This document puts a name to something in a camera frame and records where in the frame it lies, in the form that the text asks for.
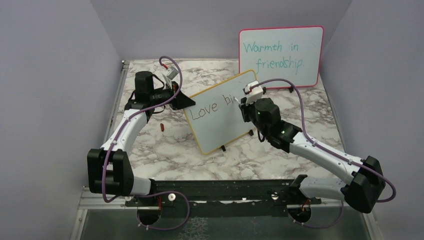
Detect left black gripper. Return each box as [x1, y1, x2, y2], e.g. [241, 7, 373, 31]
[150, 81, 196, 111]

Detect yellow framed whiteboard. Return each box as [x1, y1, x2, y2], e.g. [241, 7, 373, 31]
[183, 70, 257, 155]

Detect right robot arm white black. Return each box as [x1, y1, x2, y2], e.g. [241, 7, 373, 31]
[239, 97, 386, 214]

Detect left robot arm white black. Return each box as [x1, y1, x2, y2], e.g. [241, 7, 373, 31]
[87, 67, 196, 206]

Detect pink framed whiteboard with writing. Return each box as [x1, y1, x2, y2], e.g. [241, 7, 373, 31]
[238, 25, 324, 89]

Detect pink board stand feet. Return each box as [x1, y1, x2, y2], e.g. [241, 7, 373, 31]
[262, 86, 294, 94]

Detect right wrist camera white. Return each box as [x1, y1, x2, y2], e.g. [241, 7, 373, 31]
[243, 80, 266, 106]

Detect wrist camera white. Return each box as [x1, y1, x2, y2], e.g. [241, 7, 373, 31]
[243, 80, 266, 106]
[162, 66, 179, 89]

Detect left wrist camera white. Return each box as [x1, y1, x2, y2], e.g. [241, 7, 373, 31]
[162, 66, 179, 89]

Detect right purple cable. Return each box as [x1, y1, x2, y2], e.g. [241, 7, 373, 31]
[248, 78, 397, 230]

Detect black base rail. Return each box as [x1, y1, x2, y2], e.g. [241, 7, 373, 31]
[125, 179, 321, 218]

